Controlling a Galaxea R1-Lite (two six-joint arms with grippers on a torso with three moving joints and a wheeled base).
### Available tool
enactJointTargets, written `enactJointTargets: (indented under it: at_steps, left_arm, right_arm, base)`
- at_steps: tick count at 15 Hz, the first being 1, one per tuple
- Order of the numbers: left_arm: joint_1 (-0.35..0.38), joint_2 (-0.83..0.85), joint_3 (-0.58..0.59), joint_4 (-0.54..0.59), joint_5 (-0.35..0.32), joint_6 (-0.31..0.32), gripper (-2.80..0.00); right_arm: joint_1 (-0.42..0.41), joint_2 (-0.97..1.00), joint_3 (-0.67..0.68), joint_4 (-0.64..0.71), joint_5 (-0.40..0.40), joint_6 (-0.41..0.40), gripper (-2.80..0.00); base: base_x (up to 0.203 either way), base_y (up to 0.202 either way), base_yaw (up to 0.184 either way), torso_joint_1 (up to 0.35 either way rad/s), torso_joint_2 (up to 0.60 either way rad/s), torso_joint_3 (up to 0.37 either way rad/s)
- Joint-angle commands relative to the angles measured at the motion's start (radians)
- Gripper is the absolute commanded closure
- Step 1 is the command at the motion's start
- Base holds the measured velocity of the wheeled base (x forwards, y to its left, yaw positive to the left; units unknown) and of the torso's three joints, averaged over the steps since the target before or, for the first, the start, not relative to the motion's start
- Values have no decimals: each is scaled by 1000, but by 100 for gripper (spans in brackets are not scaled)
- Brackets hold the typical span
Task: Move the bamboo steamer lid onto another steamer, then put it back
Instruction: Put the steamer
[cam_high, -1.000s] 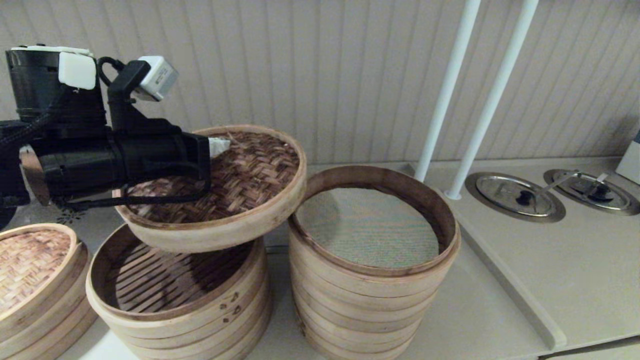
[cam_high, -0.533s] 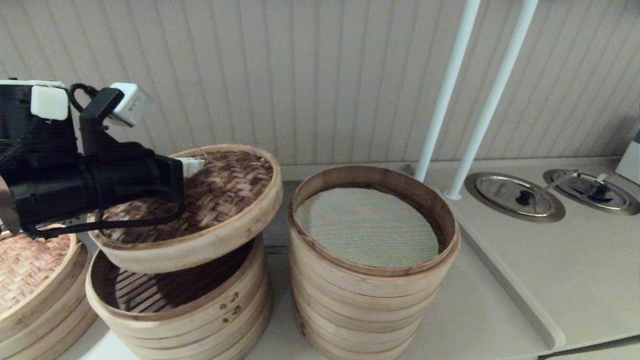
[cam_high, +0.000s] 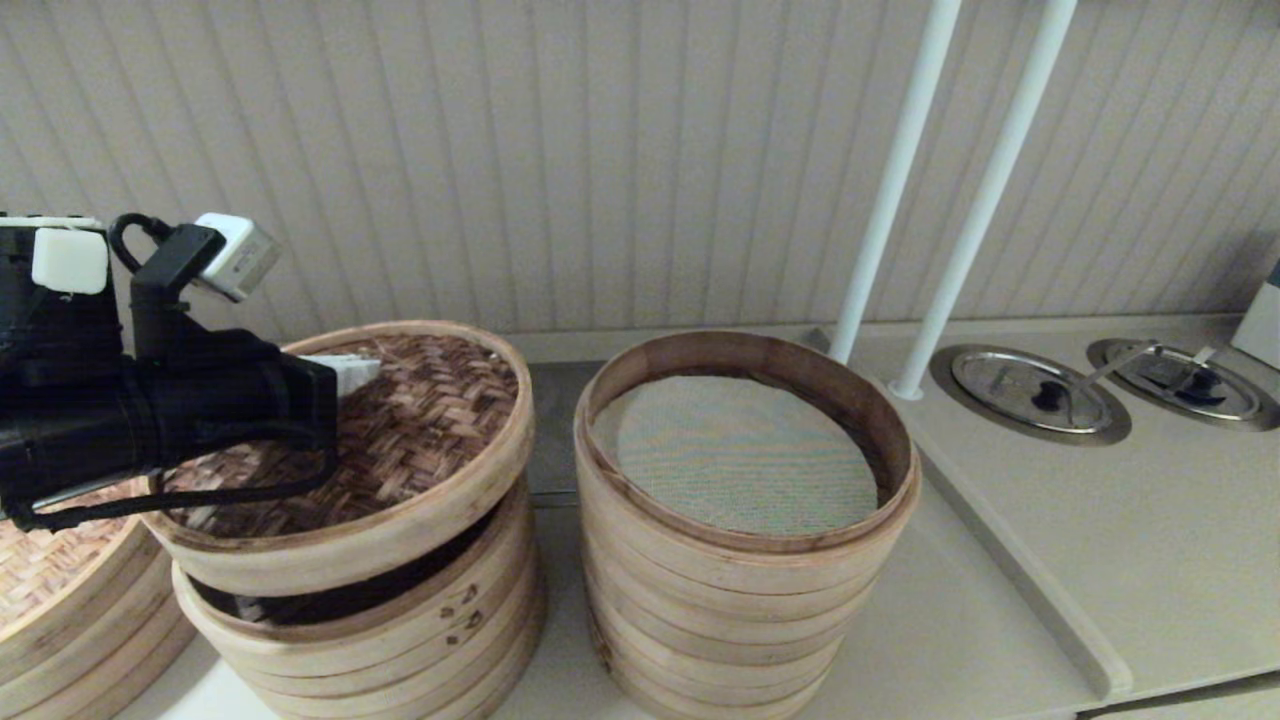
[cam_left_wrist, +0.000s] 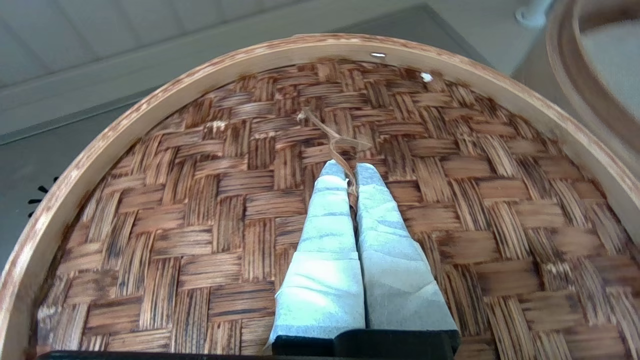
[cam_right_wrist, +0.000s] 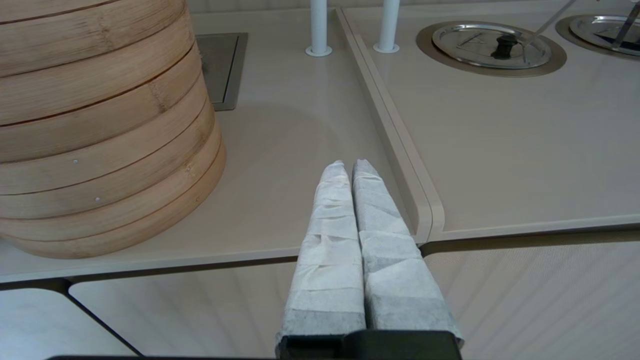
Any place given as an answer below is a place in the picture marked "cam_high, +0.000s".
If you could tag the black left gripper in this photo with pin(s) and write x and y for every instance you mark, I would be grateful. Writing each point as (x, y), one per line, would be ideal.
(200, 410)

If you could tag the bamboo steamer stack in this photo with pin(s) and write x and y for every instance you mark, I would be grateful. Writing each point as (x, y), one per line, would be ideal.
(130, 665)
(720, 630)
(420, 650)

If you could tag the grey mesh steamer liner cloth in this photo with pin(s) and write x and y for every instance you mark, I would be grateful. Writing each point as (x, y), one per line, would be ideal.
(735, 455)

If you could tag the near steel round lid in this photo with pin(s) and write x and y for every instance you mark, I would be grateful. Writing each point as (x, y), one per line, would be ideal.
(941, 378)

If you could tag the steel round lid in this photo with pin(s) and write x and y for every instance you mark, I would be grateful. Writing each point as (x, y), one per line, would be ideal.
(1272, 410)
(941, 378)

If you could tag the steel pot lid black knob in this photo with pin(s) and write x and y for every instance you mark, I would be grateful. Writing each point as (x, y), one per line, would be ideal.
(1228, 398)
(1012, 383)

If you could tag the far steel round lid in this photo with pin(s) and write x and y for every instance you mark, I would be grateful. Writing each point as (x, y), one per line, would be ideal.
(1272, 410)

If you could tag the white connector block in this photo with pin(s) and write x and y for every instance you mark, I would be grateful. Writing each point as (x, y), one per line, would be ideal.
(68, 260)

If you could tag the white metal pole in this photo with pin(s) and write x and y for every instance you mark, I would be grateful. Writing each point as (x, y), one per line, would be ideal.
(985, 190)
(895, 170)

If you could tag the white container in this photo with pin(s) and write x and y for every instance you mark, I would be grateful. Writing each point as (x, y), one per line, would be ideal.
(1262, 325)

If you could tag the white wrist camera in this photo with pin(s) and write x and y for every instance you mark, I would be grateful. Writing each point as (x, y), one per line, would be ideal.
(240, 255)

